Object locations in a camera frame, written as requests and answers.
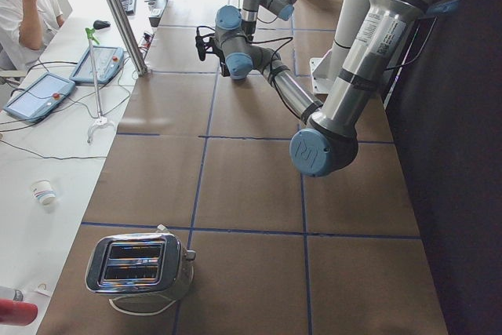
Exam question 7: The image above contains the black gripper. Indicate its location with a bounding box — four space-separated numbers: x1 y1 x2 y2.
195 26 230 76

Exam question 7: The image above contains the far teach pendant tablet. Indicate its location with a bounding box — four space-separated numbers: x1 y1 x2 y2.
69 46 125 86

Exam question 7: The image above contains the teach pendant tablet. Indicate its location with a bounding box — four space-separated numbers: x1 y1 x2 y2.
69 46 125 86
3 72 76 123

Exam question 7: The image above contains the black computer mouse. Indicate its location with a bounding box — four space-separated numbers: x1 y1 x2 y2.
93 20 111 30

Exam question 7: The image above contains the reacher grabber stick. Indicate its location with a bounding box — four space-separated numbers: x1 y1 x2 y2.
85 27 116 144

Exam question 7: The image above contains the near teach pendant tablet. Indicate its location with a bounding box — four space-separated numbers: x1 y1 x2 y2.
3 72 76 123

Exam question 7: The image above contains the seated person white shirt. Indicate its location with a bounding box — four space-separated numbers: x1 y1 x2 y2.
1 0 64 71

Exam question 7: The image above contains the paper cup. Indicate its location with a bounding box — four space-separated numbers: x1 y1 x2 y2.
31 180 56 206

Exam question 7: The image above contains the silver toaster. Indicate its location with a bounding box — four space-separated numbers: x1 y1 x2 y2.
85 225 196 316

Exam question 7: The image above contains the red bottle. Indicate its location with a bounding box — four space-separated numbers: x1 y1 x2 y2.
1 299 38 326

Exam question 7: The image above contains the aluminium frame post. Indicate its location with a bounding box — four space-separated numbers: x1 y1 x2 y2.
106 0 148 77

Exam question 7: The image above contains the white pedestal column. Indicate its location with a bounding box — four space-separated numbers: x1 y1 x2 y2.
310 0 369 95

